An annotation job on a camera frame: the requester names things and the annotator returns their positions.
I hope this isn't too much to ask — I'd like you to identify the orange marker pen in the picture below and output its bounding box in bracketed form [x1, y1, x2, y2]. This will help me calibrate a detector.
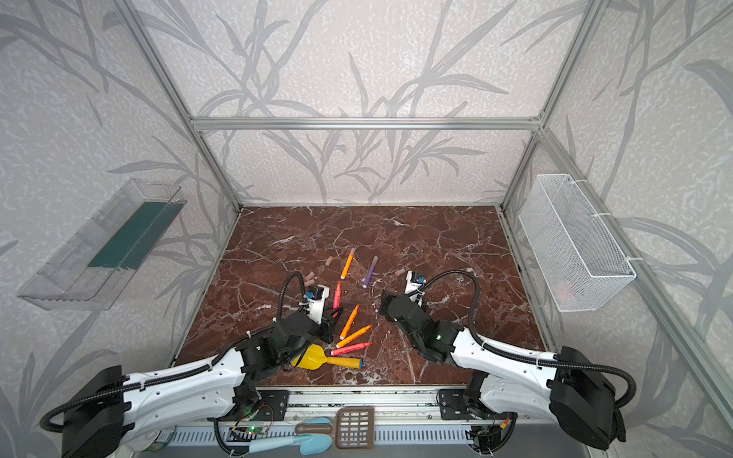
[336, 326, 371, 348]
[340, 305, 360, 340]
[340, 247, 356, 281]

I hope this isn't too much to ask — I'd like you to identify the pink marker pen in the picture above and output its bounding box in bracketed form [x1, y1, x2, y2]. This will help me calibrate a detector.
[332, 281, 343, 309]

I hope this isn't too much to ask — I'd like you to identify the purple marker pen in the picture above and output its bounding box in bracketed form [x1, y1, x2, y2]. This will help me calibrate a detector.
[362, 256, 379, 288]

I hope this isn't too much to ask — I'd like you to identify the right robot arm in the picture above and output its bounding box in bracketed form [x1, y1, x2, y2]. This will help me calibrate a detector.
[379, 291, 636, 450]

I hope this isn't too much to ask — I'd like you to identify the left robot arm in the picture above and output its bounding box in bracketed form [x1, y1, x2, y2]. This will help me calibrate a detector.
[39, 309, 342, 457]

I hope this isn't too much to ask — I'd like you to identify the red marker pen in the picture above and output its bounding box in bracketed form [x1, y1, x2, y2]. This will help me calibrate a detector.
[331, 343, 371, 357]

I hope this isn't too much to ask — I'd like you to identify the yellow toy shovel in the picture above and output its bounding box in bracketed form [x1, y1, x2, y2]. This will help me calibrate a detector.
[292, 345, 363, 370]

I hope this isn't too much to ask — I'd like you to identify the small circuit board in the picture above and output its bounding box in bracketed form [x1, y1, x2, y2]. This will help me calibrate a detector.
[227, 425, 269, 443]

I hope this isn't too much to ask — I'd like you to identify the light blue spatula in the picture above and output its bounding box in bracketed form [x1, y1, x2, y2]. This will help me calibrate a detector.
[248, 417, 334, 456]

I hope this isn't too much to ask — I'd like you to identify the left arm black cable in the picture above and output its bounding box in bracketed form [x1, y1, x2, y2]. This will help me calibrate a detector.
[38, 271, 308, 434]

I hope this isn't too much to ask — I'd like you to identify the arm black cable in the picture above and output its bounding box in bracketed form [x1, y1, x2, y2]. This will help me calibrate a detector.
[38, 271, 308, 434]
[423, 270, 638, 410]

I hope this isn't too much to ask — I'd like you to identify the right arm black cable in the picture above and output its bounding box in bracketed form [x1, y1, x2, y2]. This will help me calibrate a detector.
[423, 270, 638, 410]

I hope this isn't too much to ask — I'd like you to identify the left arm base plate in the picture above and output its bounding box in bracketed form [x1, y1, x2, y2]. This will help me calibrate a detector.
[225, 390, 289, 422]

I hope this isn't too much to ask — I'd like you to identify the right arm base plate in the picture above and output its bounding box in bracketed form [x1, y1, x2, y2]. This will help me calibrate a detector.
[436, 389, 489, 420]

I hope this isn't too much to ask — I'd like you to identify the aluminium front rail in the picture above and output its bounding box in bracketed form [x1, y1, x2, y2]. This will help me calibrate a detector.
[113, 384, 602, 448]

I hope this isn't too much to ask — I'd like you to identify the white wire basket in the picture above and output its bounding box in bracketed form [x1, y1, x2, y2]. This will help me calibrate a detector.
[519, 174, 637, 313]

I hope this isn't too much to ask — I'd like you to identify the clear plastic wall tray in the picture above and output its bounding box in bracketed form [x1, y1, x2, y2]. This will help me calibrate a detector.
[17, 179, 187, 311]

